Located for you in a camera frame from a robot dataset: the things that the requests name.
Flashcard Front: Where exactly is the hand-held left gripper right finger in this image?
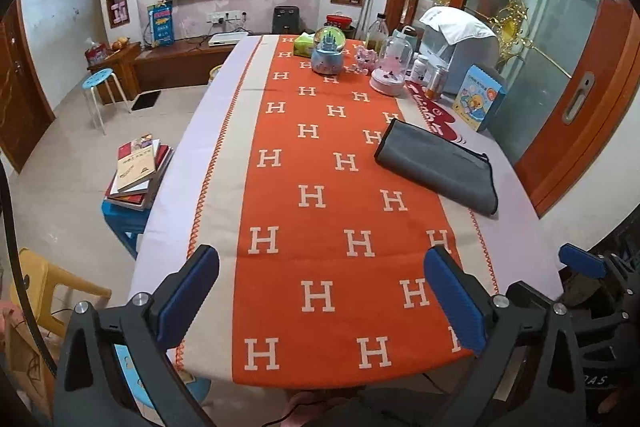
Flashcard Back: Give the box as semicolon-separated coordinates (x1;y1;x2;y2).
422;244;596;427

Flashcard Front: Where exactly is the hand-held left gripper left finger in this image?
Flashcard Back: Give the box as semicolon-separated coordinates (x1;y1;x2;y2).
52;244;221;427

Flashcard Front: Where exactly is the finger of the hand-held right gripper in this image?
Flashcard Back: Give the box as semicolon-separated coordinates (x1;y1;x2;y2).
558;243;637;303

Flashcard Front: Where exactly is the grey towel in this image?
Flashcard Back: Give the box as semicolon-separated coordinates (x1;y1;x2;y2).
375;118;499;215

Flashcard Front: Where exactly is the light blue cartoon stool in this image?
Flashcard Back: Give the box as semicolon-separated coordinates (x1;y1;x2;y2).
114;344;212;410

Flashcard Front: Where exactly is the blue plastic stool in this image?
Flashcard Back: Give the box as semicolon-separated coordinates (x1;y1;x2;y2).
101;199;151;261

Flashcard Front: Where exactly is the stack of books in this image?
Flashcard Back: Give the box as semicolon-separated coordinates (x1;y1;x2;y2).
104;134;175;212

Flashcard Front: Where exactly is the yellow plastic chair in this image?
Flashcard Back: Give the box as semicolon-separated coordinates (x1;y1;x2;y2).
17;248;112;339

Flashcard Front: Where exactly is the brown paper bag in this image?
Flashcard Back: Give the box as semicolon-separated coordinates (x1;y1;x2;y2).
7;314;57;410

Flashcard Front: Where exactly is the orange letter-print tablecloth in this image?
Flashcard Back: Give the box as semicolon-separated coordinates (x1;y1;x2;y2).
129;34;563;390

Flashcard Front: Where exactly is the red printed mat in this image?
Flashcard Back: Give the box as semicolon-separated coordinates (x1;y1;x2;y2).
405;81;467;142

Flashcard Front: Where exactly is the blue children's book box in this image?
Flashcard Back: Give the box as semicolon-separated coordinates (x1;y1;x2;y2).
452;65;506;132

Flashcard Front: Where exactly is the black floor mat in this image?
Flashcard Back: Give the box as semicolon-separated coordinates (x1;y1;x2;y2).
131;90;161;112

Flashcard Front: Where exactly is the wood-framed glass sliding door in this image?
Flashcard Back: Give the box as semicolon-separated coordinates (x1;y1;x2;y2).
385;0;640;219

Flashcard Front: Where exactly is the amber jar with metal lid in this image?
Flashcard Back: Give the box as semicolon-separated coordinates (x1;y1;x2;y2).
427;66;448;100

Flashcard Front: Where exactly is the wooden television cabinet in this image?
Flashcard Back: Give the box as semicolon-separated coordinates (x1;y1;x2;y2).
132;34;242;92

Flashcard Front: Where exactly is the round blue metal-leg stool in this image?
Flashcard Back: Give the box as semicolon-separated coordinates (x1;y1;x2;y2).
81;68;134;136

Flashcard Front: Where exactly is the small wooden side cabinet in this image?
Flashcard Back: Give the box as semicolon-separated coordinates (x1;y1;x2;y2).
87;42;143;104

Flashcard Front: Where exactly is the white medicine bottle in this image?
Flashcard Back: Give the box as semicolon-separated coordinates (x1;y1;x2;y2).
412;55;431;84

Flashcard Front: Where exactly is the glass dome with pink base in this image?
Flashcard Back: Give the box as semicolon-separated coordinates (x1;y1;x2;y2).
370;36;414;96

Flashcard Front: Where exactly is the white appliance with cloth cover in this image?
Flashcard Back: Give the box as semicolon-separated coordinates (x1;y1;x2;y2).
419;7;500;96

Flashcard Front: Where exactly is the white set-top box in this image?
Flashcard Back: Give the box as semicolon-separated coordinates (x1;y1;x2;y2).
207;32;249;48

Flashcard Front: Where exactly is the pink toy figure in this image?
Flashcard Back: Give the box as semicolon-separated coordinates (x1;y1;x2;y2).
342;47;381;76

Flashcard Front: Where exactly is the brown wooden door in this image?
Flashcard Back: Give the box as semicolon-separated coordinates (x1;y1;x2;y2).
0;0;56;174

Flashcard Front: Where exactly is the blue printed carton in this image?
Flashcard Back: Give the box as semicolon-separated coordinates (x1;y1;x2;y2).
146;2;174;47

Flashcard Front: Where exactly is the green tissue box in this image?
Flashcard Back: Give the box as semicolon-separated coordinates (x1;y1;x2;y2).
292;33;321;58

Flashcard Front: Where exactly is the glass bottle with dark cap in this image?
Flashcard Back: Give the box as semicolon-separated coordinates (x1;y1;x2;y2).
366;13;391;54

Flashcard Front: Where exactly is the snow globe with blue castle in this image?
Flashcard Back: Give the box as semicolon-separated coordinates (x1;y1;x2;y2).
311;27;346;75

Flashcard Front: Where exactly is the black cable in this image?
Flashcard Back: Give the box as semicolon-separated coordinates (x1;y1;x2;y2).
0;164;58;380

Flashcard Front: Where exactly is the white wall power outlet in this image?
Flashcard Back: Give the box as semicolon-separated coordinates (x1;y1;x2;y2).
207;10;247;24

